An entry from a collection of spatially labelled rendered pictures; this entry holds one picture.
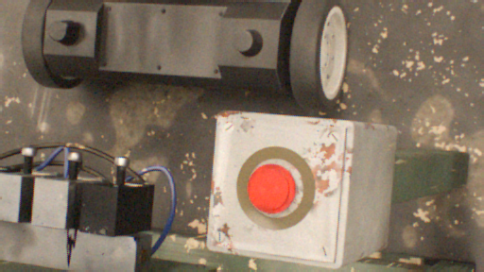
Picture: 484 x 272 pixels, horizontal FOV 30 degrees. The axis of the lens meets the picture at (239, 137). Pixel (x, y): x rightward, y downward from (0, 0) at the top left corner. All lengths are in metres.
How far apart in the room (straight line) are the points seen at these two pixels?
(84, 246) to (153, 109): 0.82
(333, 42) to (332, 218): 0.95
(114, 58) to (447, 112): 0.60
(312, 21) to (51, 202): 0.65
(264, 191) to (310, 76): 0.80
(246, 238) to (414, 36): 0.97
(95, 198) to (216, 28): 0.64
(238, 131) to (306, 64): 0.77
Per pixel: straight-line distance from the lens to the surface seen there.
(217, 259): 1.59
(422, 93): 1.66
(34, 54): 1.75
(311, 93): 1.54
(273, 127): 0.74
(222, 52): 1.55
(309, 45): 1.51
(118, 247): 1.03
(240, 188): 0.75
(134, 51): 1.64
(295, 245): 0.74
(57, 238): 1.07
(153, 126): 1.83
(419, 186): 1.20
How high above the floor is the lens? 1.63
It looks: 68 degrees down
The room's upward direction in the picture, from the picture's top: 88 degrees counter-clockwise
